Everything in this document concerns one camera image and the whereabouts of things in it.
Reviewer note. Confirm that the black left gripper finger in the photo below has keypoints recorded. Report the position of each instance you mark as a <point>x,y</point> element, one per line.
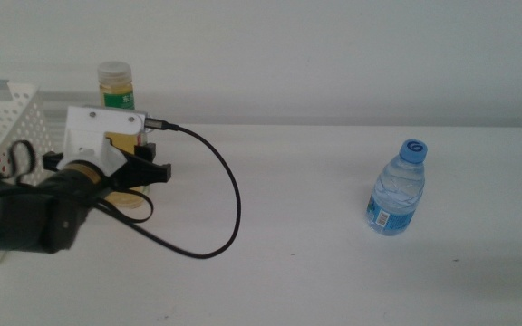
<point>150,174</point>
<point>145,152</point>

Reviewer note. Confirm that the yellow drink bottle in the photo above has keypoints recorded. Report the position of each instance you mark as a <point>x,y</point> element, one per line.
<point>116,90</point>

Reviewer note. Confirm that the small clear water bottle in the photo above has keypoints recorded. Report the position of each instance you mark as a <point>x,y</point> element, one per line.
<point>397,194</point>

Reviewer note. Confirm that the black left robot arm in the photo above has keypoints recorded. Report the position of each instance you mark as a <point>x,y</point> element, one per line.
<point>12,217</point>

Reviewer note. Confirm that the white perforated plastic basket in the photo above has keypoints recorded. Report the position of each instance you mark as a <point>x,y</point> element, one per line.
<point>21,117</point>

